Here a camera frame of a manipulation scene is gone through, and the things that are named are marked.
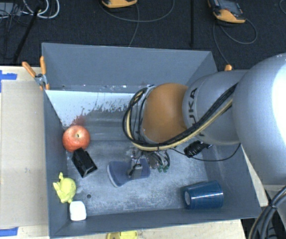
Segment grey metal bin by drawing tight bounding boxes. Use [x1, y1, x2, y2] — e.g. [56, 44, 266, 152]
[41, 42, 263, 239]

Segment black box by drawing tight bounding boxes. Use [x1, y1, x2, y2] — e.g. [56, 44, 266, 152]
[71, 148, 98, 179]

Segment red apple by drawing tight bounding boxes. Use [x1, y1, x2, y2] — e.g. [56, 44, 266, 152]
[62, 124, 91, 153]

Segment yellow toy animal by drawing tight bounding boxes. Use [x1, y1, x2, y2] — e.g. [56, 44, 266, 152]
[52, 171, 77, 204]

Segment white block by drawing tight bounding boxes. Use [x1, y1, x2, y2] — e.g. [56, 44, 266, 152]
[69, 200, 87, 222]

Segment blue cup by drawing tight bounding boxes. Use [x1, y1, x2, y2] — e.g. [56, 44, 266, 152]
[181, 180, 224, 210]

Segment brown cardboard board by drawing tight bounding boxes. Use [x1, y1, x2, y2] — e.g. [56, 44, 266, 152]
[0, 80, 49, 229]

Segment black cylinder on white bracket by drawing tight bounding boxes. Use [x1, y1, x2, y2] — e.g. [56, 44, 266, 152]
[183, 140, 213, 158]

